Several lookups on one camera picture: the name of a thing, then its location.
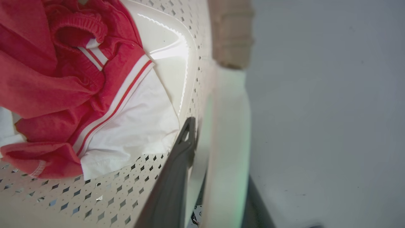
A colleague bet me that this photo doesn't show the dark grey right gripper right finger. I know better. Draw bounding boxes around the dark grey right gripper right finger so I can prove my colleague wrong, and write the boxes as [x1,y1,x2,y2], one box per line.
[241,176,276,228]

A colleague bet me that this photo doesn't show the red garment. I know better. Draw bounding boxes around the red garment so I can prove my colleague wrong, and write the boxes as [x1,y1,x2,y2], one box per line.
[0,0,152,180]

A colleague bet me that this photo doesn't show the white perforated plastic laundry basket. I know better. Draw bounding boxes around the white perforated plastic laundry basket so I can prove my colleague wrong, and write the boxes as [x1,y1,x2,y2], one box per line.
[0,0,253,228]

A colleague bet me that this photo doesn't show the white garment with striped trim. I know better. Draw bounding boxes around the white garment with striped trim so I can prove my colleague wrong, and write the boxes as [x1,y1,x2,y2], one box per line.
[0,54,180,181]

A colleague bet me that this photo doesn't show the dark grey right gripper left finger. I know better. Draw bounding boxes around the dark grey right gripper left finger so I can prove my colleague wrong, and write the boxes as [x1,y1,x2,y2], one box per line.
[134,117,197,228]

